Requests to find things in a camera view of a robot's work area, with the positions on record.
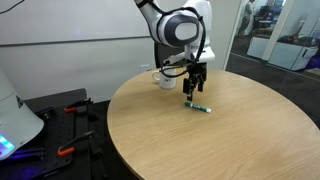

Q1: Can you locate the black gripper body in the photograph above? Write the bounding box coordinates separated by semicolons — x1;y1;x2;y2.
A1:
182;62;209;82

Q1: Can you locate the green whiteboard marker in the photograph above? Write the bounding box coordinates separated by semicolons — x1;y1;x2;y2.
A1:
184;101;213;115

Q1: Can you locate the white mug with logo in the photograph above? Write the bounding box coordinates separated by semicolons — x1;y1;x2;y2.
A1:
152;68;177;90

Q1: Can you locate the black mesh office chair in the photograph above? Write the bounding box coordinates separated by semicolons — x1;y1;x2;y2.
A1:
153;41;188;70

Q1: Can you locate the small white cabinet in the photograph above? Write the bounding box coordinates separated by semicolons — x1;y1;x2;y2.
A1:
246;36;270;60

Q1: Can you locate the standing person behind glass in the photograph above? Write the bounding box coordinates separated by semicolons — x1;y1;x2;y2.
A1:
241;0;257;37

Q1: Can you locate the large white cabinet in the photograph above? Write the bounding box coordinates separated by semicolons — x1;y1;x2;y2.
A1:
267;41;320;72

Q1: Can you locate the small black block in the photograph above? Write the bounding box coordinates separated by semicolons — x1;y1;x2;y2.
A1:
41;107;57;120

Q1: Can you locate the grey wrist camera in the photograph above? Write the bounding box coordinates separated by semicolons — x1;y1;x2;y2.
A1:
162;54;195;68

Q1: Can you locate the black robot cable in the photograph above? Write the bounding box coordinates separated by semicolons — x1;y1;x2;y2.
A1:
159;0;205;80

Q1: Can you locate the white wall outlet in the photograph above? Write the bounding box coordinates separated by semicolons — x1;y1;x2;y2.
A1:
140;63;153;73

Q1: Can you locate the orange handled black clamp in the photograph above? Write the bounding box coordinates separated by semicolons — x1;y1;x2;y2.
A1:
63;97;93;115
56;130;97;158

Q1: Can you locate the white wall whiteboard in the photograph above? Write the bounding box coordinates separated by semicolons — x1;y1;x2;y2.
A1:
0;0;188;47

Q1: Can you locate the thin black wall cable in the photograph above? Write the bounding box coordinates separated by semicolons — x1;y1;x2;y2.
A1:
0;0;26;16

